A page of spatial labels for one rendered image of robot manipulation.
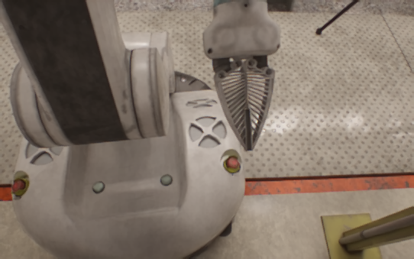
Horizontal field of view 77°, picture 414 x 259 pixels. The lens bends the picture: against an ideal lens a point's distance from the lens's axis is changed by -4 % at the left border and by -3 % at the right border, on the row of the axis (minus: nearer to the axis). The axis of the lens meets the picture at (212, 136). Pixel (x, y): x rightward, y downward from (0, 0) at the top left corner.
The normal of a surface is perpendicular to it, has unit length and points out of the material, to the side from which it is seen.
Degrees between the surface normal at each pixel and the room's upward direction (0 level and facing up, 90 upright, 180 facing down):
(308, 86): 0
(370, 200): 0
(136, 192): 0
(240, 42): 47
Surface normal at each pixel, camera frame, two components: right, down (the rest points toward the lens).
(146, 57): 0.02, -0.65
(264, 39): 0.14, 0.28
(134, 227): 0.04, -0.47
